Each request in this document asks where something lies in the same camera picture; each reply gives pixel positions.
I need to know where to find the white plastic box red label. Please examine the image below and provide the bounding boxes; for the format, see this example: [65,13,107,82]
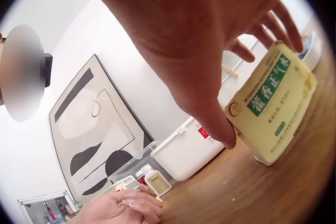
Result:
[150,116,227,181]

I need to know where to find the person's right ring finger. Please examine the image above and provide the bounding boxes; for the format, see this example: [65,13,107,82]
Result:
[268,0,304,53]

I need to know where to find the white framed glass cabinet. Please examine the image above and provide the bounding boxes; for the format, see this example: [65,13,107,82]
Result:
[17,190,79,224]

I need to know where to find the person's left fingers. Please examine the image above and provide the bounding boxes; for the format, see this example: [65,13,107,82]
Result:
[115,184,164,224]

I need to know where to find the person's right thumb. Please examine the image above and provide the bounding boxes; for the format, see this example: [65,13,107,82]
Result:
[171,77,238,149]

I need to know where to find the framed abstract painting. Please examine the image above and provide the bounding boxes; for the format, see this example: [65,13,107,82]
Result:
[49,54,155,204]

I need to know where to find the person's left hand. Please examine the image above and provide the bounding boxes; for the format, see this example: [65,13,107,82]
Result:
[78,184,164,224]

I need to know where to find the person's right middle finger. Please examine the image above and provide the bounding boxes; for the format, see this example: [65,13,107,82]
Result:
[252,23,277,50]

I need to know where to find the person's right index finger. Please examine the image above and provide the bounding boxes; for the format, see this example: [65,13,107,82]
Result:
[223,38,255,62]

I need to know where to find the clear plastic container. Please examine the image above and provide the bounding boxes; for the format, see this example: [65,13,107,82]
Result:
[108,140,164,182]

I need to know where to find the person's right hand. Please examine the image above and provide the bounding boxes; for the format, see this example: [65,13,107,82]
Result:
[71,0,304,149]

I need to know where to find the white frame with wooden peg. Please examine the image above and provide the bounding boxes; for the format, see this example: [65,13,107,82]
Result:
[221,35,264,88]

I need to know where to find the yellow medicine box green label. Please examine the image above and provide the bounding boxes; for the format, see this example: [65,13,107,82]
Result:
[224,41,317,166]

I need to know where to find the small red bottle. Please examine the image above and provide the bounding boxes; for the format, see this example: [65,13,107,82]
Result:
[135,171,146,185]

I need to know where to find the pale green medicine box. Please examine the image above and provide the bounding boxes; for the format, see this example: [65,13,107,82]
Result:
[102,181,127,197]

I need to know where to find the white barcode medicine box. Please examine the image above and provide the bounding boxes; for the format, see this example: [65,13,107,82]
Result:
[119,175,141,190]

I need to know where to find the white bottle pale yellow label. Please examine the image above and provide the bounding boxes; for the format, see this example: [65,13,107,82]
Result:
[140,164,173,197]

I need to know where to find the white dish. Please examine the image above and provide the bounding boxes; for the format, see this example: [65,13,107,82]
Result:
[299,31,322,71]

